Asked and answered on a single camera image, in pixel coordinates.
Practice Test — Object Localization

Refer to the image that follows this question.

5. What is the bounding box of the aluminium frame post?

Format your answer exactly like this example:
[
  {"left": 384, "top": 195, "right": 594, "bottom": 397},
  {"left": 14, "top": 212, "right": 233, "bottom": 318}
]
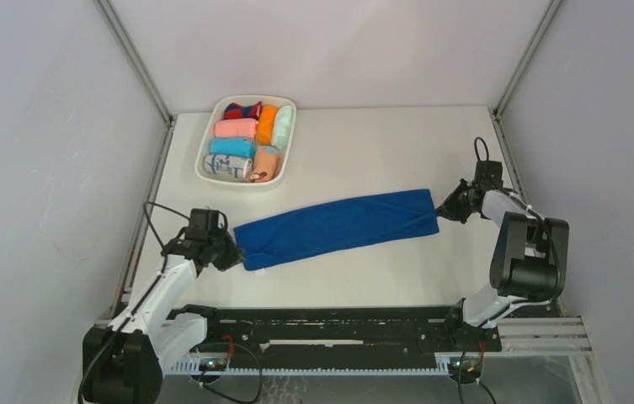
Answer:
[
  {"left": 93, "top": 0, "right": 173, "bottom": 126},
  {"left": 492, "top": 0, "right": 566, "bottom": 120}
]

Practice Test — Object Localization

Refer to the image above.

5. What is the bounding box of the orange rolled towel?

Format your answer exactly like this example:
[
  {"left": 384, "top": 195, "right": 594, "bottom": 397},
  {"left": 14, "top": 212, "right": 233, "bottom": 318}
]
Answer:
[{"left": 254, "top": 105, "right": 279, "bottom": 146}]

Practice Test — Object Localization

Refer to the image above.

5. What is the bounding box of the blue microfiber towel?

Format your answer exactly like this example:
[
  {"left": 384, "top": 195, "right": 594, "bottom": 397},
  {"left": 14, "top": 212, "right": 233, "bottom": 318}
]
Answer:
[{"left": 234, "top": 189, "right": 440, "bottom": 271}]

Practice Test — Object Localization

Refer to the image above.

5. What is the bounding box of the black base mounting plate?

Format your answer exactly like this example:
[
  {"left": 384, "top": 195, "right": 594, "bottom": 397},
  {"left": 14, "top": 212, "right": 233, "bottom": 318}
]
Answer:
[{"left": 168, "top": 305, "right": 502, "bottom": 369}]

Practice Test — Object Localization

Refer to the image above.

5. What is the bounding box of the white printed rolled towel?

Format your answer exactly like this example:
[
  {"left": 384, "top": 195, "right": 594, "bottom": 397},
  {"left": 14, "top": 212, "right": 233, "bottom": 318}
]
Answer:
[{"left": 202, "top": 153, "right": 253, "bottom": 180}]

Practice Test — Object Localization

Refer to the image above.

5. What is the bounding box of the orange towel with blue dots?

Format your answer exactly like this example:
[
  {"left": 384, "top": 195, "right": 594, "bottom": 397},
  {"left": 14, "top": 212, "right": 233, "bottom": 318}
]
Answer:
[{"left": 248, "top": 146, "right": 280, "bottom": 183}]

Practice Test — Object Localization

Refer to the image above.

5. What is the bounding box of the white plastic tray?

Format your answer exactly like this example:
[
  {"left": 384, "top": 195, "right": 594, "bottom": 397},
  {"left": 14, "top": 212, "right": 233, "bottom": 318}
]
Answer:
[{"left": 194, "top": 95, "right": 297, "bottom": 188}]

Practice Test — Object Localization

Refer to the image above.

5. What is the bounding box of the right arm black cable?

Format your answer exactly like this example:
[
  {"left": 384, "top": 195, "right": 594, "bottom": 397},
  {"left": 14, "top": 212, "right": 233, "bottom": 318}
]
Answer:
[{"left": 472, "top": 136, "right": 566, "bottom": 305}]

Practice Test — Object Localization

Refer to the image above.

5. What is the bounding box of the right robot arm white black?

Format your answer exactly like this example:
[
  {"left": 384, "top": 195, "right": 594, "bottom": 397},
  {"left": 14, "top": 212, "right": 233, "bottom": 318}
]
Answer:
[{"left": 436, "top": 160, "right": 569, "bottom": 350}]

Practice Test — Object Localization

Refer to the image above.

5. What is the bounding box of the circuit board with wires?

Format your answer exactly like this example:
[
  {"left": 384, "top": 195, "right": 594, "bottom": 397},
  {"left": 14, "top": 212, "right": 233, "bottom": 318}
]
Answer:
[
  {"left": 187, "top": 334, "right": 262, "bottom": 404},
  {"left": 449, "top": 341, "right": 498, "bottom": 404}
]

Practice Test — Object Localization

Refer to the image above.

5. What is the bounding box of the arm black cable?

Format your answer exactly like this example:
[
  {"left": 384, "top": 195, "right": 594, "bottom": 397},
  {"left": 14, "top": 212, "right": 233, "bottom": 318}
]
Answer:
[
  {"left": 77, "top": 200, "right": 228, "bottom": 404},
  {"left": 472, "top": 136, "right": 566, "bottom": 305}
]

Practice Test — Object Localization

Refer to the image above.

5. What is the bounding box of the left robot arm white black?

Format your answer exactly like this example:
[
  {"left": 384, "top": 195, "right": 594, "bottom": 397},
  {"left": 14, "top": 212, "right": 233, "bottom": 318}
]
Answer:
[{"left": 77, "top": 208, "right": 243, "bottom": 403}]

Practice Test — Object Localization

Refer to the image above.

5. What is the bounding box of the pink rolled towel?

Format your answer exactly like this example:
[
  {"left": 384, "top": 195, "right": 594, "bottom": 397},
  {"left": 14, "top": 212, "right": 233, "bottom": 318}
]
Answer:
[{"left": 213, "top": 118, "right": 258, "bottom": 139}]

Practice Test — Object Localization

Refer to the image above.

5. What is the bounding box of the white slotted cable duct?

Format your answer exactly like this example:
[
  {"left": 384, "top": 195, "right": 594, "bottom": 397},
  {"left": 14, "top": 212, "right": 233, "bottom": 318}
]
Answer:
[{"left": 167, "top": 357, "right": 455, "bottom": 376}]

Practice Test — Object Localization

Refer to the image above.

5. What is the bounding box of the light blue rolled towel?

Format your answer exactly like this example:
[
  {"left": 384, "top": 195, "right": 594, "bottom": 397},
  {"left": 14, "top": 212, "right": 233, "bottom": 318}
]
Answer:
[{"left": 209, "top": 137, "right": 257, "bottom": 159}]

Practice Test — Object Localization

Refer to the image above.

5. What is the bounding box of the left circuit board with wires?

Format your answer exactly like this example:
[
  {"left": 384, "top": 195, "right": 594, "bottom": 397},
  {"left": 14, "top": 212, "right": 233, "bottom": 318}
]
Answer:
[{"left": 187, "top": 334, "right": 262, "bottom": 404}]

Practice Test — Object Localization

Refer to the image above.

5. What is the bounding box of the red and blue rolled towel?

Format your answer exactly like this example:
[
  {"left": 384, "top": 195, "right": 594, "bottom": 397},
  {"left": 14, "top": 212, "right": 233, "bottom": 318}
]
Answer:
[{"left": 223, "top": 102, "right": 263, "bottom": 120}]

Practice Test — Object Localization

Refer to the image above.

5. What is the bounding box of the left aluminium frame post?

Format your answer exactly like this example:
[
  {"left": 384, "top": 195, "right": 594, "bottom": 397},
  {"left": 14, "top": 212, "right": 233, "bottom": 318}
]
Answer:
[{"left": 93, "top": 0, "right": 173, "bottom": 126}]

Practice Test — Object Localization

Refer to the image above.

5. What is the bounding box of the right circuit board with wires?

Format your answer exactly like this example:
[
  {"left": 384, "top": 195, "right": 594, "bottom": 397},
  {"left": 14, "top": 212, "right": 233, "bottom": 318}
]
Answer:
[{"left": 449, "top": 341, "right": 498, "bottom": 404}]

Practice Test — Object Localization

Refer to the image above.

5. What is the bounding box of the right aluminium frame post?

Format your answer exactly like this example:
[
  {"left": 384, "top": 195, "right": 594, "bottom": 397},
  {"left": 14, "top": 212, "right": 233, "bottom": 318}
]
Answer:
[{"left": 492, "top": 0, "right": 566, "bottom": 120}]

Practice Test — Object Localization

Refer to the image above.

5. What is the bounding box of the mint green rolled towel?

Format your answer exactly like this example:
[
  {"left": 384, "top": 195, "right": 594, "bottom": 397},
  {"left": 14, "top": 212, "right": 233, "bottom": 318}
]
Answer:
[{"left": 270, "top": 105, "right": 294, "bottom": 149}]

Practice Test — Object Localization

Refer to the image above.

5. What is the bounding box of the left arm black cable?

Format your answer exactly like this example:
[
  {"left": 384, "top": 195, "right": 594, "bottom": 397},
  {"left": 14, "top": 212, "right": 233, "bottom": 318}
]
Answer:
[{"left": 77, "top": 200, "right": 228, "bottom": 404}]

